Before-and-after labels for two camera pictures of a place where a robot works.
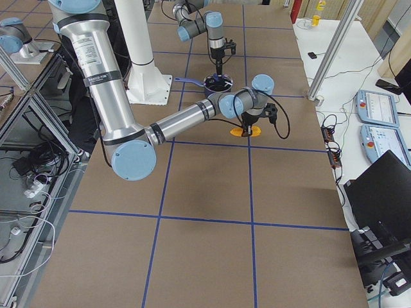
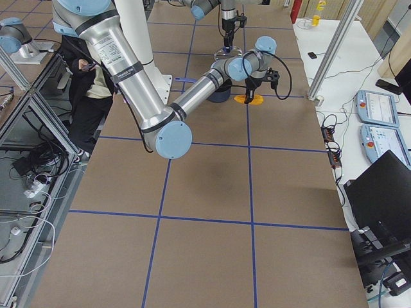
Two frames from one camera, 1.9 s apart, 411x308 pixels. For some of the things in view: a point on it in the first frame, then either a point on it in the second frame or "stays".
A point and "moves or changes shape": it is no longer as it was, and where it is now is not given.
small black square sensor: (312, 55) stays
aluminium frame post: (334, 49) stays
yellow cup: (316, 20) stays
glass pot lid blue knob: (218, 83) moves or changes shape
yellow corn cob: (237, 131) moves or changes shape
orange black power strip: (333, 149) stays
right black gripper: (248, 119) -> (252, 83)
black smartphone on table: (388, 86) stays
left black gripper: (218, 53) -> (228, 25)
